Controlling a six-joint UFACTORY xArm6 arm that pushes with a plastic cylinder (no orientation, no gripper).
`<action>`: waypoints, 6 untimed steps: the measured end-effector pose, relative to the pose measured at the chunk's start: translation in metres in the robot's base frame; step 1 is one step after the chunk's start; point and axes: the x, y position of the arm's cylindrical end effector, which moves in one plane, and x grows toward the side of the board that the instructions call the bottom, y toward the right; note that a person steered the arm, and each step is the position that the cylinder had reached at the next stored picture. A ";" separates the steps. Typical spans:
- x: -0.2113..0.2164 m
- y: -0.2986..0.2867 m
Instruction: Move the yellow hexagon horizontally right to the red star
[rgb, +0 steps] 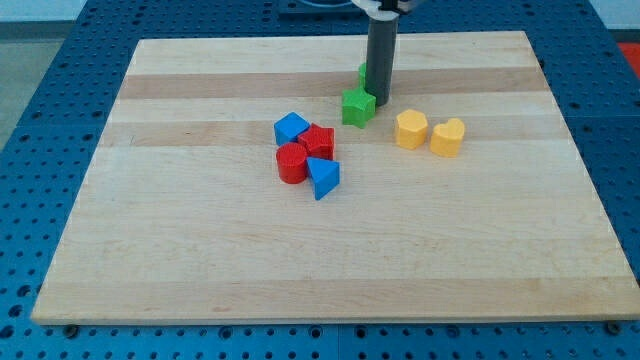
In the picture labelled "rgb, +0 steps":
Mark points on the yellow heart block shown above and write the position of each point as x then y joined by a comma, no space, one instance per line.
447,137

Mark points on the green star block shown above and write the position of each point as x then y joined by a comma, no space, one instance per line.
358,107

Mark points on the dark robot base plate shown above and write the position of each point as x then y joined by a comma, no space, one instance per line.
318,10

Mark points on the wooden board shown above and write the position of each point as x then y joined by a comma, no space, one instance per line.
182,217

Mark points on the red cylinder block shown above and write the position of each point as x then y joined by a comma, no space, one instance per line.
291,161

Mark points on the red star block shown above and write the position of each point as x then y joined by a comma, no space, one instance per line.
319,141

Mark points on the blue triangle block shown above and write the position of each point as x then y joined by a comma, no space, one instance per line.
324,175

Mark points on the blue cube block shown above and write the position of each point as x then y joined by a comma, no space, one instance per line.
289,127

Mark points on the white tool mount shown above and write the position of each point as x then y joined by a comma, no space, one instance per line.
387,10

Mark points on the green block behind rod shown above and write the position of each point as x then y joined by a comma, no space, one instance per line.
362,75

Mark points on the yellow hexagon block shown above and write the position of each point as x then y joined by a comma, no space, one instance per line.
410,129

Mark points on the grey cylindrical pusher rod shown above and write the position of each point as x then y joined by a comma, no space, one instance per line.
381,40

